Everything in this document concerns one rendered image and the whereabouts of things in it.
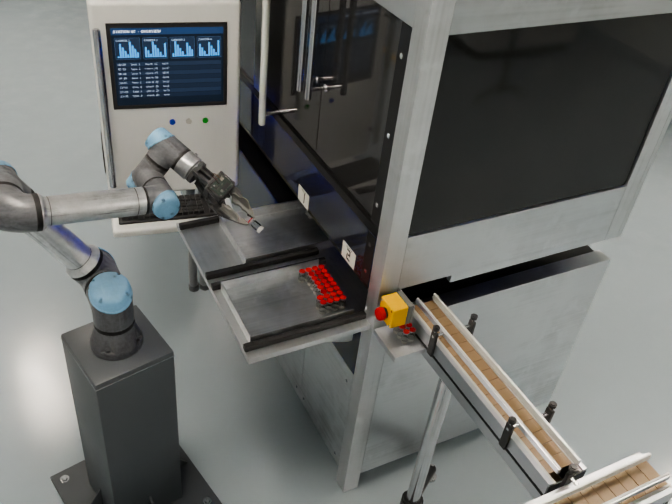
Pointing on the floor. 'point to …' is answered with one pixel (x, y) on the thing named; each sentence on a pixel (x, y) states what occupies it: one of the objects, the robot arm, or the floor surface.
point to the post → (395, 217)
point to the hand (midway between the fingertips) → (247, 219)
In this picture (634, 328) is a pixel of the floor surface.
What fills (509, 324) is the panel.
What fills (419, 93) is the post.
